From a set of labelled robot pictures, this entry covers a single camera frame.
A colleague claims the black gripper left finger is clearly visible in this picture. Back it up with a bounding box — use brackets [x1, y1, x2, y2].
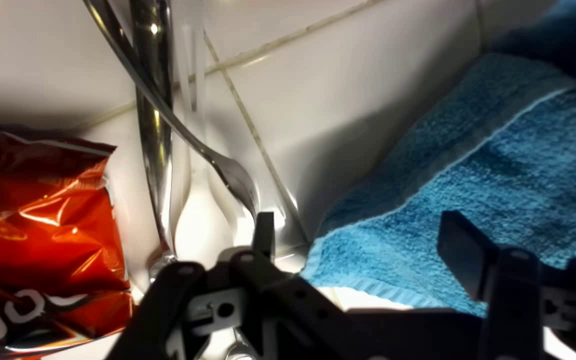
[253, 212, 275, 258]

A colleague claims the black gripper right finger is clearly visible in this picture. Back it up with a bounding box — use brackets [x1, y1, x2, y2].
[437, 210, 500, 300]

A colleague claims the blue towel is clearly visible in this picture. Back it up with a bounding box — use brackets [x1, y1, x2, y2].
[302, 0, 576, 314]

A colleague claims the red chip bag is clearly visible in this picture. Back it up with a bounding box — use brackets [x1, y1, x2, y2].
[0, 132, 133, 358]

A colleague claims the silver knife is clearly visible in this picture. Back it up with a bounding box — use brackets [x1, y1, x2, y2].
[130, 0, 175, 275]

